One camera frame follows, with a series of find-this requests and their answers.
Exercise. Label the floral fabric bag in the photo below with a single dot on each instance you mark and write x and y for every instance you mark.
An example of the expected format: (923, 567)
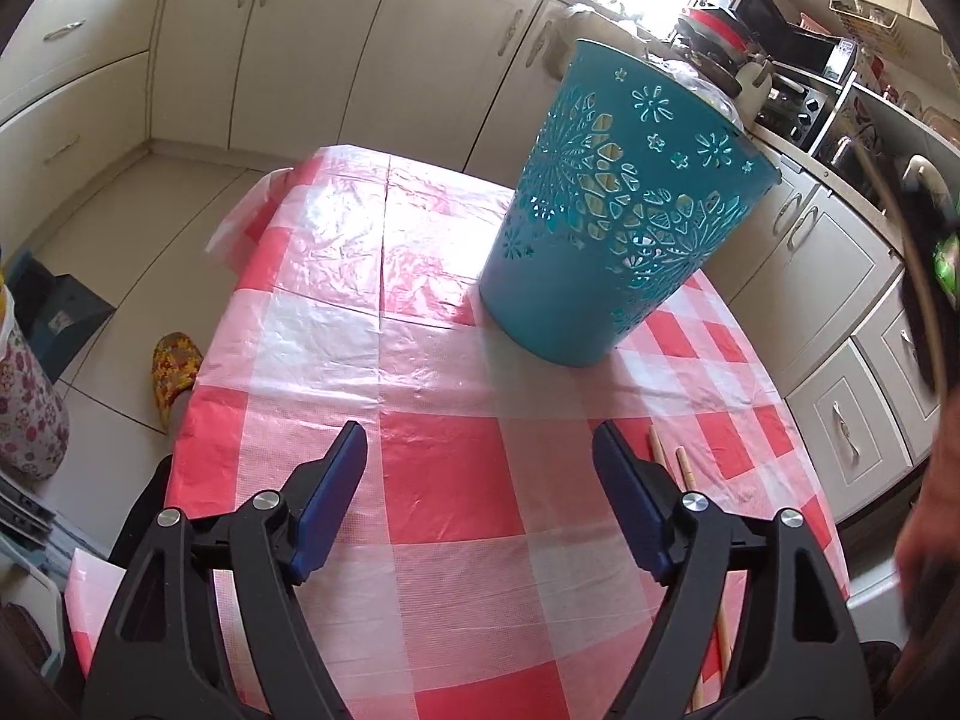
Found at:
(26, 405)

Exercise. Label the black microwave oven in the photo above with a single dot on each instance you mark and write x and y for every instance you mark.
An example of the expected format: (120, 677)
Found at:
(795, 22)

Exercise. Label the pile of bamboo chopsticks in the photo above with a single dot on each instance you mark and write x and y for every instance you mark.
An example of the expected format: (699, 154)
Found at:
(685, 469)

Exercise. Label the black toaster oven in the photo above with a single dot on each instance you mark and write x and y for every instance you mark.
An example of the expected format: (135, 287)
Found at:
(799, 101)

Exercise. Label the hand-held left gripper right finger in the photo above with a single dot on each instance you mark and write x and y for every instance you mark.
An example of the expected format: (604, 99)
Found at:
(634, 499)

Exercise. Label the red white checkered tablecloth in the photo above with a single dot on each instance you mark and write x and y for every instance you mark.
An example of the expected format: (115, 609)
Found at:
(465, 465)

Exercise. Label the white kettle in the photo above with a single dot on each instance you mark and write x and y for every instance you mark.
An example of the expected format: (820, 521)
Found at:
(752, 86)

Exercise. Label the red lidded pot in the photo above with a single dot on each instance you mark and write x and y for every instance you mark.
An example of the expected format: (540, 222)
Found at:
(712, 26)

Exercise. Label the cream drawer cabinet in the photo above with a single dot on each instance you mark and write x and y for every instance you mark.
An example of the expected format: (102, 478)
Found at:
(67, 90)

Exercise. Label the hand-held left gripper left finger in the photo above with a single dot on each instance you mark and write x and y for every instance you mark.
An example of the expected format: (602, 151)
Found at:
(330, 495)

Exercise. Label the teal perforated plastic basket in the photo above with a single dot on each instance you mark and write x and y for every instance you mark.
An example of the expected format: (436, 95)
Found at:
(600, 262)

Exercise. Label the cream kitchen cabinet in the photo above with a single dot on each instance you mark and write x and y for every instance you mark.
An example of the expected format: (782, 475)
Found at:
(315, 52)
(840, 300)

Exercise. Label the dark blue box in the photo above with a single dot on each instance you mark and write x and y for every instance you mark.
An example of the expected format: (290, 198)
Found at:
(64, 315)

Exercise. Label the person's right hand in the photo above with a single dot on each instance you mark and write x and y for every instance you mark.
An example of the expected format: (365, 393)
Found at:
(937, 540)

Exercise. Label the yellow patterned slipper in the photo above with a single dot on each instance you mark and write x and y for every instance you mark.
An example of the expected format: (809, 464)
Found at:
(176, 371)

